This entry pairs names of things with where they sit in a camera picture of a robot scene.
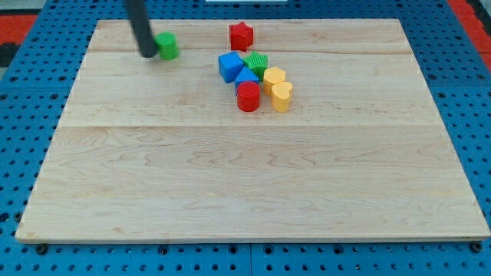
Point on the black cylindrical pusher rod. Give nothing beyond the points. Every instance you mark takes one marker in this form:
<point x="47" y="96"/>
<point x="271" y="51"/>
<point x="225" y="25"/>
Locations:
<point x="140" y="23"/>

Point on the green cylinder block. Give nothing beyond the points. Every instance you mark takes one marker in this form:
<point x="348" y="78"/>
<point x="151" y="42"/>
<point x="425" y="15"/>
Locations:
<point x="167" y="45"/>

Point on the red star block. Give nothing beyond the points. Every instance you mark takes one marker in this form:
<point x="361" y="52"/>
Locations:
<point x="241" y="36"/>

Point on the green star block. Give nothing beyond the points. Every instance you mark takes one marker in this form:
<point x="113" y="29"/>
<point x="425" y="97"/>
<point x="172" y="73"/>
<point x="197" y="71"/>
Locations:
<point x="257" y="63"/>

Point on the blue cube block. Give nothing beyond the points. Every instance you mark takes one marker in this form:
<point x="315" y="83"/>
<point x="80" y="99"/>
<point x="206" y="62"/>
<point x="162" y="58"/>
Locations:
<point x="230" y="65"/>

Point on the blue triangle block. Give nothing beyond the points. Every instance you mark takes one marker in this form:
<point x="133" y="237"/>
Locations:
<point x="245" y="75"/>

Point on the red cylinder block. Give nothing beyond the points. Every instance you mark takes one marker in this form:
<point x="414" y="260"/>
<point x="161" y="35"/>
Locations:
<point x="248" y="96"/>

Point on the wooden board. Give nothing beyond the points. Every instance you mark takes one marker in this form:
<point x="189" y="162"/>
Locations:
<point x="157" y="152"/>

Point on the yellow hexagon block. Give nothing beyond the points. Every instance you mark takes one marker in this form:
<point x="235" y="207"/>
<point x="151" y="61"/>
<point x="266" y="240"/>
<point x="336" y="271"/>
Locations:
<point x="272" y="76"/>

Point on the yellow heart block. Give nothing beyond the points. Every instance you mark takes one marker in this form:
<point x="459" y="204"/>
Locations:
<point x="281" y="96"/>

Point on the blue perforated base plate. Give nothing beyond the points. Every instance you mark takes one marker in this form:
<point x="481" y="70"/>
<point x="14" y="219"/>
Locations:
<point x="37" y="83"/>

